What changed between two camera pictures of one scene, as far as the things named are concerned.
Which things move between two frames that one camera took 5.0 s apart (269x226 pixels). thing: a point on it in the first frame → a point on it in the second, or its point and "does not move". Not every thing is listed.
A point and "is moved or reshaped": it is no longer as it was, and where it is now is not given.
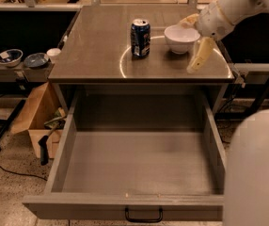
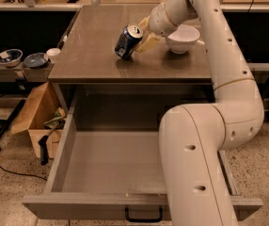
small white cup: x=54 y=54 does not move
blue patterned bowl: x=10 y=57 does not move
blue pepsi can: x=140 y=35 is moved or reshaped
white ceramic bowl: x=181 y=40 does not move
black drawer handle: x=145 y=220 does not move
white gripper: x=213 y=22 → x=157 y=22
